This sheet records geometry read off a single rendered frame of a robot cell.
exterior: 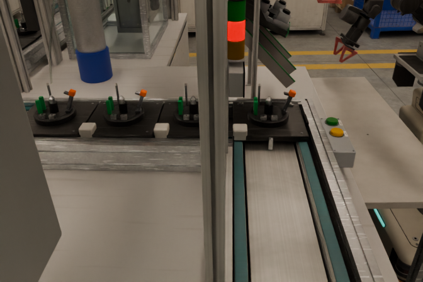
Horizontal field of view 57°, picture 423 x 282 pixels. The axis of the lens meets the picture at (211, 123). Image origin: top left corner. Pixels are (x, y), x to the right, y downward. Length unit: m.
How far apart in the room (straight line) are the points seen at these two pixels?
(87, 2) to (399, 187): 1.43
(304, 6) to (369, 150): 4.13
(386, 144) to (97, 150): 0.99
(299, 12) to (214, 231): 4.98
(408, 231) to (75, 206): 1.48
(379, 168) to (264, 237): 0.54
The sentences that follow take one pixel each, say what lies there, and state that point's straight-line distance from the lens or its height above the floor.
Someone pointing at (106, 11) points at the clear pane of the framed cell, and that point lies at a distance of 2.20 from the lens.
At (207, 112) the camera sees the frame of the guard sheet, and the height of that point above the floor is 1.41.
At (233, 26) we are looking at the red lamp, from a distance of 0.99.
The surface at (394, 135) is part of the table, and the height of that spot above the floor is 0.86.
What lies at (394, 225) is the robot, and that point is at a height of 0.28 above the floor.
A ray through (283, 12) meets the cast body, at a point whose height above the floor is 1.26.
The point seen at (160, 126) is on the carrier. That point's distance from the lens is 1.26.
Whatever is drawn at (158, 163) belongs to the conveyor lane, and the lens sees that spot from 1.26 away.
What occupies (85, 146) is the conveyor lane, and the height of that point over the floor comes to 0.95.
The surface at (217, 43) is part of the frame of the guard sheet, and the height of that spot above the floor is 1.49.
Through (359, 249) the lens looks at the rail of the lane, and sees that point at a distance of 0.95.
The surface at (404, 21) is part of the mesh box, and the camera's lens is 5.72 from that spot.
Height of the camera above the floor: 1.62
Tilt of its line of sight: 30 degrees down
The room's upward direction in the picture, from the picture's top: 1 degrees counter-clockwise
